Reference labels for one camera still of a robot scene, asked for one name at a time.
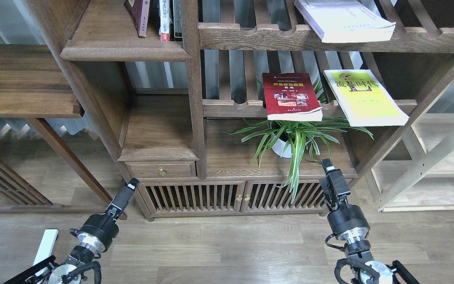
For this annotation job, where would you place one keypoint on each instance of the green spider plant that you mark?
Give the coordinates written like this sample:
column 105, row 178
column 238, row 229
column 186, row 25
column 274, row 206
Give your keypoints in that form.
column 319, row 131

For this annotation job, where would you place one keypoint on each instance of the light wooden shelf unit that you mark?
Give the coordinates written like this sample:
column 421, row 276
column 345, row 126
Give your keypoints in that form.
column 426, row 181

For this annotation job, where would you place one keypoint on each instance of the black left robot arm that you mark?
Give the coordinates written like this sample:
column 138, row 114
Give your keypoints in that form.
column 71, row 271

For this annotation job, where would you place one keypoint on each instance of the white flat bar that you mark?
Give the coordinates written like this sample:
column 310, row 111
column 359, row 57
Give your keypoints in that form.
column 46, row 246

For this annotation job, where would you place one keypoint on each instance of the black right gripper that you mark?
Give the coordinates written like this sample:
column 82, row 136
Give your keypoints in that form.
column 347, row 221

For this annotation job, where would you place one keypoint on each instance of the dark green upright book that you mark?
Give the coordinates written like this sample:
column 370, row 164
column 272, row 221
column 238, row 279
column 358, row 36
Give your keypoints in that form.
column 177, row 23

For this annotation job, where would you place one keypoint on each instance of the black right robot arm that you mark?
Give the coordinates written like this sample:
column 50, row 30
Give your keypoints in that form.
column 365, row 269

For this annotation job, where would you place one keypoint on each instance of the dark wooden side table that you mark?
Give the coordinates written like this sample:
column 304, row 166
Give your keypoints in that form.
column 33, row 87

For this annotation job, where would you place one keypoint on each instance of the white thick book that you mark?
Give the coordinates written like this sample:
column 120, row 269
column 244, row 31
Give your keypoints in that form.
column 344, row 21

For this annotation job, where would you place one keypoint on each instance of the yellow green cover book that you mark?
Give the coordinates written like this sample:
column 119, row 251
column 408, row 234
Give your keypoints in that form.
column 363, row 99

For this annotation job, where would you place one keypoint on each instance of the red cover book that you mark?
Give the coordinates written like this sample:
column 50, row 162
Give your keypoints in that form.
column 291, row 97

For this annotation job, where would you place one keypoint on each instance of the brass drawer knob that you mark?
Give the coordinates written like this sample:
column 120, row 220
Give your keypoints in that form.
column 162, row 171

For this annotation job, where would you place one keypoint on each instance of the dark wooden bookshelf cabinet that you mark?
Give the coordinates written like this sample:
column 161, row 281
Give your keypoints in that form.
column 172, row 105

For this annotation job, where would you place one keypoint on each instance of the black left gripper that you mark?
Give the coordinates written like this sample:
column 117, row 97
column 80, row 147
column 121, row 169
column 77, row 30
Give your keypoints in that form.
column 98, row 232

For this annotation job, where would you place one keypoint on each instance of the white plant pot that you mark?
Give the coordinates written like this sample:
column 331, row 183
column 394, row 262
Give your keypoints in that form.
column 284, row 149

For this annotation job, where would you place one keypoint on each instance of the white red upright book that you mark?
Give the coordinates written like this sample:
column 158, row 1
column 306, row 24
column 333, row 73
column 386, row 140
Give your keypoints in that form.
column 165, row 20

